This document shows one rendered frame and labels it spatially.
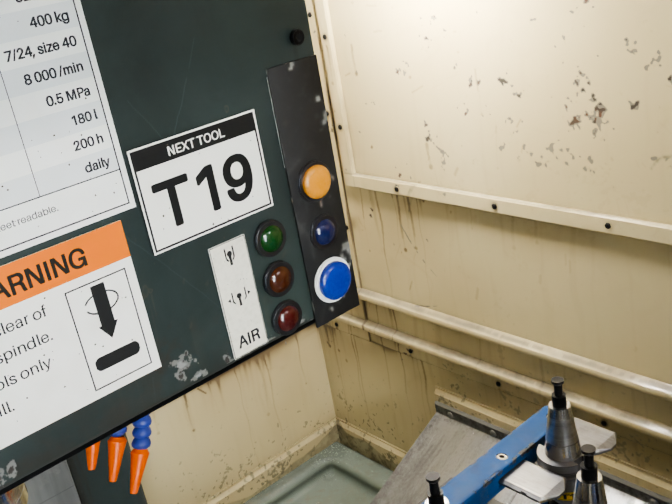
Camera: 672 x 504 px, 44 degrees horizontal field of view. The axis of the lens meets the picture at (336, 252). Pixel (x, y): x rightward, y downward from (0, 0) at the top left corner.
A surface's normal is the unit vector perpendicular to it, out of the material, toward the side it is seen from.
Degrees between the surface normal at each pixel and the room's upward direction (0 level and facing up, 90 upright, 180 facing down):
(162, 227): 90
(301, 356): 90
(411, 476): 24
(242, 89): 90
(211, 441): 90
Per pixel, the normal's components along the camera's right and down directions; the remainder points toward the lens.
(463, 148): -0.74, 0.36
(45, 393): 0.65, 0.18
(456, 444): -0.45, -0.69
